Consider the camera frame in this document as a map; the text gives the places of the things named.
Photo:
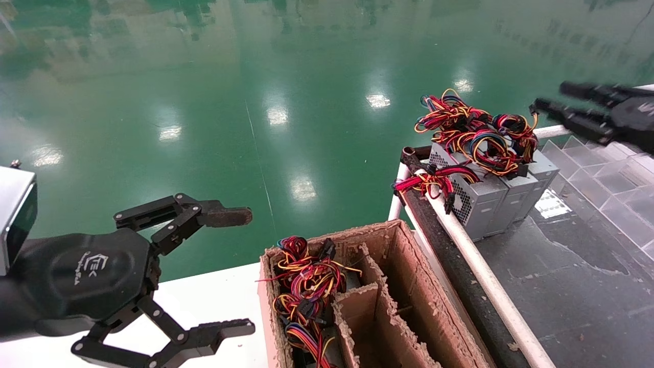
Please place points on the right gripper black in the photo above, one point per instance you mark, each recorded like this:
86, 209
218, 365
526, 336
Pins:
638, 120

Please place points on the short white cart pipe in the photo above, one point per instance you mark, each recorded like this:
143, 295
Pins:
394, 207

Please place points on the white foam cart pipe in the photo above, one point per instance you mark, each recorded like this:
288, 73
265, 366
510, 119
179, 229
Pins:
552, 132

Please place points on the brown cardboard divider box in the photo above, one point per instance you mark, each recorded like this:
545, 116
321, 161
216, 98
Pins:
414, 286

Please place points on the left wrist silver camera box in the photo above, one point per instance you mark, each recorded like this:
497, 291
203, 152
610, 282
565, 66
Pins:
13, 204

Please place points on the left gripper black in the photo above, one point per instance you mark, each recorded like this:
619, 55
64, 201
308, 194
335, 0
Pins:
89, 273

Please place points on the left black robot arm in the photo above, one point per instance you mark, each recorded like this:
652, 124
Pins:
11, 306

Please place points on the long white cart pipe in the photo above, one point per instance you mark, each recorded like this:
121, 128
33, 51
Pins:
490, 281

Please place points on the clear acrylic divider tray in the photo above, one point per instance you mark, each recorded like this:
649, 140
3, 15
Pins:
613, 184

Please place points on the black pipe joint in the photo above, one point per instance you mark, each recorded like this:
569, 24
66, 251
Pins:
411, 156

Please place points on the grey perforated power supply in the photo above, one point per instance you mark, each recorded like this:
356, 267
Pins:
483, 204

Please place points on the white board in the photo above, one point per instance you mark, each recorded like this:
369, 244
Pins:
649, 87

